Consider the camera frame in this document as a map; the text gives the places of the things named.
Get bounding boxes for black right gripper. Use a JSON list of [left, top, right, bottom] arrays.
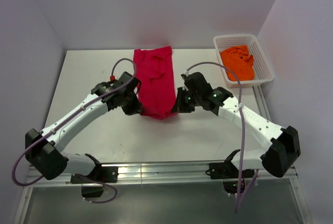
[[172, 86, 201, 113]]

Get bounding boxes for red t shirt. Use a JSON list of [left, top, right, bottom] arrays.
[[133, 46, 176, 120]]

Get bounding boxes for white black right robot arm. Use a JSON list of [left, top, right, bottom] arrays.
[[171, 72, 301, 179]]

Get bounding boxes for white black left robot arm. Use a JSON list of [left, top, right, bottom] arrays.
[[25, 72, 142, 182]]

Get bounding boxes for orange t shirt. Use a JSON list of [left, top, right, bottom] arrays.
[[220, 45, 255, 81]]

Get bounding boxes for white perforated plastic basket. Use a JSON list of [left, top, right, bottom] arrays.
[[213, 34, 275, 88]]

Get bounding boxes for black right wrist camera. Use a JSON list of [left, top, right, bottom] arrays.
[[181, 72, 213, 93]]

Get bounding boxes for aluminium table edge rail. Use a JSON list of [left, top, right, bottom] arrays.
[[26, 161, 298, 188]]

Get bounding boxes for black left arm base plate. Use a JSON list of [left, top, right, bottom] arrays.
[[70, 166, 118, 184]]

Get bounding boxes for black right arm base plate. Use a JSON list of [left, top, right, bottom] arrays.
[[205, 162, 239, 179]]

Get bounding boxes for aluminium right side rail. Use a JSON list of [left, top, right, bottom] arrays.
[[252, 86, 271, 121]]

